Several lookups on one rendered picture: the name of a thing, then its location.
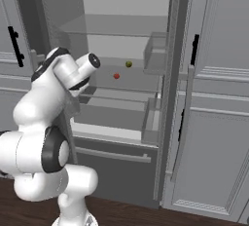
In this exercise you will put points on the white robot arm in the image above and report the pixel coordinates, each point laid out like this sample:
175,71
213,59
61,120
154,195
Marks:
35,113

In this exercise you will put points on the red strawberry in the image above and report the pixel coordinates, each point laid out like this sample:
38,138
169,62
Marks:
116,76

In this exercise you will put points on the clear fridge door bin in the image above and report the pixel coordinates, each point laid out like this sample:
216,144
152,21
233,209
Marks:
151,122
156,53

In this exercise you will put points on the glass fridge shelf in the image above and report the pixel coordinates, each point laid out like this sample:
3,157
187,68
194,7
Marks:
113,24

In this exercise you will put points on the grey right fridge door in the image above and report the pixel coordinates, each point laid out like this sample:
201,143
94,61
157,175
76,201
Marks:
173,25

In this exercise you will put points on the grey fridge door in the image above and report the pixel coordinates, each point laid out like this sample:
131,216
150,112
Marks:
42,9
173,25

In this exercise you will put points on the grey left fridge door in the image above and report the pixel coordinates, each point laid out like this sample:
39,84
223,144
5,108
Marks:
42,9

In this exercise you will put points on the olive green round fruit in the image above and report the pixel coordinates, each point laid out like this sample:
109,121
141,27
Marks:
128,64

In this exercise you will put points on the grey freezer drawer front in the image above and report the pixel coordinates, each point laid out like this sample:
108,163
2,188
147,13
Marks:
116,178

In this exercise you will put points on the grey cupboard door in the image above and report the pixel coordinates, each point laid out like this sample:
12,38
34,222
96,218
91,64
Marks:
214,158
6,15
227,18
8,103

